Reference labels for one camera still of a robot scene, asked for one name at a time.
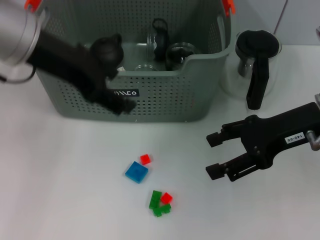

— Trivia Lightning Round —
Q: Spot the blue square toy brick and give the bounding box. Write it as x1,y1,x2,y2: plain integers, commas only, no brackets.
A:
124,161,150,185

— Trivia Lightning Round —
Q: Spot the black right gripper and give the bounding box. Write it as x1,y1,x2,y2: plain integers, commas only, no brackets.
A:
205,101,320,183

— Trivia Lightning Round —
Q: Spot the green long toy brick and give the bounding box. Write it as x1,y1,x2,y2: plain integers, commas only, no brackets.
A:
148,189,162,210

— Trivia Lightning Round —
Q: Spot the dark clay teapot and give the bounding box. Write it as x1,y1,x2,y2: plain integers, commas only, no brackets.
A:
89,33,125,76

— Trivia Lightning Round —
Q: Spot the grey left gripper cable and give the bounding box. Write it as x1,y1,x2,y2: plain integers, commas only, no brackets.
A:
0,64,36,85

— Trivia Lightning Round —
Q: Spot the grey perforated storage bin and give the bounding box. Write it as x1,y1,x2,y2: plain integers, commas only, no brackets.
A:
13,0,237,125

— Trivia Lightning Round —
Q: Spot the small red toy brick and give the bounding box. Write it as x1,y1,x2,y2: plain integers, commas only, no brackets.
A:
159,192,174,204
139,154,153,165

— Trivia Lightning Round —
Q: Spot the glass teacup black base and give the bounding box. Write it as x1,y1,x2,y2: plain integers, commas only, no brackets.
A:
165,42,196,72
133,63,158,72
146,18,170,62

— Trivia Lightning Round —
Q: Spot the green stepped toy brick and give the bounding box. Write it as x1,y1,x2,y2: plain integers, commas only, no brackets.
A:
152,203,173,218

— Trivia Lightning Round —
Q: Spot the glass pitcher black handle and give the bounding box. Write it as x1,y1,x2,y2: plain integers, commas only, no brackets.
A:
220,29,283,111

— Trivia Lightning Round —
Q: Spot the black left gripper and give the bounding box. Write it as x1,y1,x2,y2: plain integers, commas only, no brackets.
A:
26,29,138,116

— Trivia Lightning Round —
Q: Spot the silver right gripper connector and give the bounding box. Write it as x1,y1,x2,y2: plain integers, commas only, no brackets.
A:
306,129,320,152

